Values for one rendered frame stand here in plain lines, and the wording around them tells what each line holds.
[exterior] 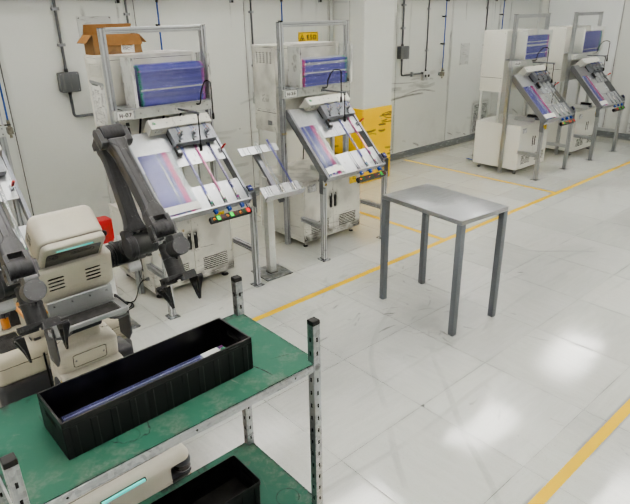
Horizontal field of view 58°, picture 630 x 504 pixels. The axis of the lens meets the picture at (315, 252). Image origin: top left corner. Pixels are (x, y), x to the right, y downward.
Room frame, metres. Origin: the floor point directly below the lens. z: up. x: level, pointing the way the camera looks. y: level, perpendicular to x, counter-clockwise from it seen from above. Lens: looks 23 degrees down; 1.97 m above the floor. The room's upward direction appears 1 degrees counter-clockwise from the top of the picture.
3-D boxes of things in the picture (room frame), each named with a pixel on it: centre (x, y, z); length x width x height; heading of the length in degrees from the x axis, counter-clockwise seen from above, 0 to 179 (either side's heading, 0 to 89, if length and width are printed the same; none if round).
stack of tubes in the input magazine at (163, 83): (4.18, 1.01, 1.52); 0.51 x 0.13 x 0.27; 131
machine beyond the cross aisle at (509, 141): (7.51, -2.64, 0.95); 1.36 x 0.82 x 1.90; 41
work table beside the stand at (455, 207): (3.60, -0.86, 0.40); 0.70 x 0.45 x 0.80; 36
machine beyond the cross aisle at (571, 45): (8.45, -3.75, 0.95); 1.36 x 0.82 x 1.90; 41
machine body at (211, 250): (4.23, 1.13, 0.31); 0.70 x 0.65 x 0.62; 131
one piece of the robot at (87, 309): (1.72, 0.79, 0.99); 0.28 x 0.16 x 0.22; 132
